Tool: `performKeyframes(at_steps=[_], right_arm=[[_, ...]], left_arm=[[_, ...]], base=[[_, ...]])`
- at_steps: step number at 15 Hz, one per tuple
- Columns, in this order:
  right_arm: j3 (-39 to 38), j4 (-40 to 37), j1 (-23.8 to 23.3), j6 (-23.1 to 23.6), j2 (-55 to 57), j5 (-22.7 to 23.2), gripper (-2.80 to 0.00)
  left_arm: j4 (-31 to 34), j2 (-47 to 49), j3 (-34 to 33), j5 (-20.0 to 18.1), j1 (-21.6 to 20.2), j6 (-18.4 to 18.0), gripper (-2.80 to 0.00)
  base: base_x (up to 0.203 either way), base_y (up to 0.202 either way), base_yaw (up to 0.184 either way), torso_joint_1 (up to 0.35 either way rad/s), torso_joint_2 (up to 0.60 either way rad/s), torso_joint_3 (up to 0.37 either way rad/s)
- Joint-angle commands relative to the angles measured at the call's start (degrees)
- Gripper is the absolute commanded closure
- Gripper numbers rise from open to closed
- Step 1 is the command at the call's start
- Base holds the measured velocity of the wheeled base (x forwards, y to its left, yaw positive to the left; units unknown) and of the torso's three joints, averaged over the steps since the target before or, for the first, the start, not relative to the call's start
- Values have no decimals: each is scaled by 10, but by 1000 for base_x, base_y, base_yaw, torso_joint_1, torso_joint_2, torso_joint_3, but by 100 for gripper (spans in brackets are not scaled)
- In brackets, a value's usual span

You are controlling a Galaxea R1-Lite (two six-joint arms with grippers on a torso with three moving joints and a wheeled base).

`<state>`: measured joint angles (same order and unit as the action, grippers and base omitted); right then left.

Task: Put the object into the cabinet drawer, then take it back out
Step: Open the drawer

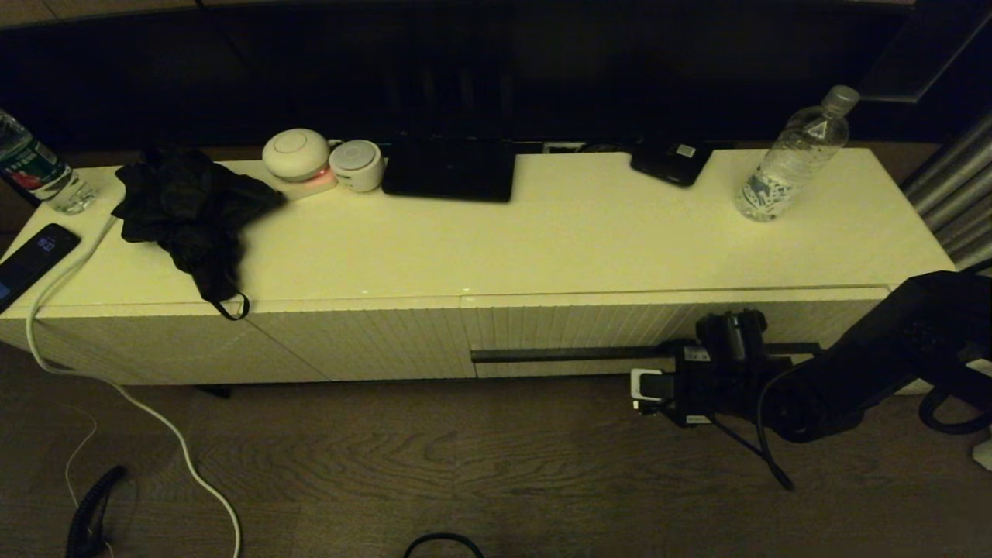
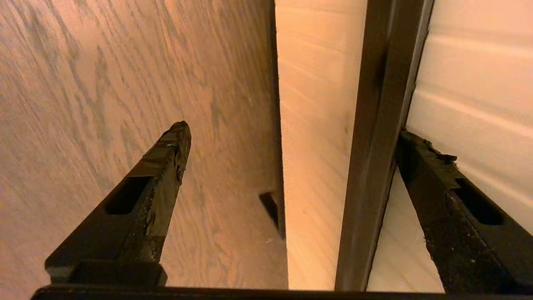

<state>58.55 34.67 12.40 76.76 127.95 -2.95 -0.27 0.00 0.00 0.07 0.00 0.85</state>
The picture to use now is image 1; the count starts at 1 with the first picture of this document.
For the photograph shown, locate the white low cabinet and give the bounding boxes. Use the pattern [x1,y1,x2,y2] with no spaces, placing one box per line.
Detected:
[0,147,958,387]

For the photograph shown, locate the black smartphone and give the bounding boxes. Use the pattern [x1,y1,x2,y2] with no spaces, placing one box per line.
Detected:
[0,223,82,313]

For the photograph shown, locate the black coiled cable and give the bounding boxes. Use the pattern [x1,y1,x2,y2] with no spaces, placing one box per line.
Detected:
[66,465,129,558]

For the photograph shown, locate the small black labelled box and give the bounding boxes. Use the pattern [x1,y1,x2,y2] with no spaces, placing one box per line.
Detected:
[629,141,714,188]

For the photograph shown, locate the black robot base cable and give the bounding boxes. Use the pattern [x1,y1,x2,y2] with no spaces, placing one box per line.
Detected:
[403,532,485,558]

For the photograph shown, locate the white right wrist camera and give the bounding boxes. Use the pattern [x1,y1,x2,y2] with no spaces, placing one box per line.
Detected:
[630,367,679,414]

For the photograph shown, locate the white flat charging base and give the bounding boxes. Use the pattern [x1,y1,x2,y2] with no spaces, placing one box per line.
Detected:
[267,168,339,203]

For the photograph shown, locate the white fluted drawer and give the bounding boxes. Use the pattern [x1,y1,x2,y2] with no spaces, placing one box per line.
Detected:
[461,287,892,381]

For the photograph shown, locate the dark angular panel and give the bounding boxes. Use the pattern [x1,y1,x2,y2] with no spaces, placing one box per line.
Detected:
[856,0,992,105]

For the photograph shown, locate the white cylindrical speaker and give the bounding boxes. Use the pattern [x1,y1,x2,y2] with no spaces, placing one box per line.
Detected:
[329,139,385,193]

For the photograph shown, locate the thin white cable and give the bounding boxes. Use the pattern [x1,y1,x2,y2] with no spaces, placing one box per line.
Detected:
[64,403,100,512]

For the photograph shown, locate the white dome shaped device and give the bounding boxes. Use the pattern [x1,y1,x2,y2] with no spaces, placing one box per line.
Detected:
[262,129,332,184]

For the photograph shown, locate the black crumpled cloth bag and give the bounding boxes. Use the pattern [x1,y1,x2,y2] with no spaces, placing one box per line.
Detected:
[112,147,286,322]

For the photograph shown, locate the black router box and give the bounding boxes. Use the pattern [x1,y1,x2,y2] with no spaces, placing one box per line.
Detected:
[381,133,518,205]

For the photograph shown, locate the large black television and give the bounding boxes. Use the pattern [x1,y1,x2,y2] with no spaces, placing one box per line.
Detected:
[0,2,919,154]

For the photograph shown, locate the clear plastic water bottle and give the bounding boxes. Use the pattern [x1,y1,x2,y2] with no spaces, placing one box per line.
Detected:
[735,85,861,224]

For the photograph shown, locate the grey curtain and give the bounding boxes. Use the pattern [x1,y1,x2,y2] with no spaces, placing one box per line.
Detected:
[899,112,992,272]

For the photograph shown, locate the green labelled water bottle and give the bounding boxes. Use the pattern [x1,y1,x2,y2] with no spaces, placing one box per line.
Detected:
[0,110,98,216]

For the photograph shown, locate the thick white power cable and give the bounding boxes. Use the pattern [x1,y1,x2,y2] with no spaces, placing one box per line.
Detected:
[25,215,243,558]

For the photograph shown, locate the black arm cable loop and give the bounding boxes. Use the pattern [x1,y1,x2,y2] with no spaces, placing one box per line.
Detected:
[918,384,992,435]

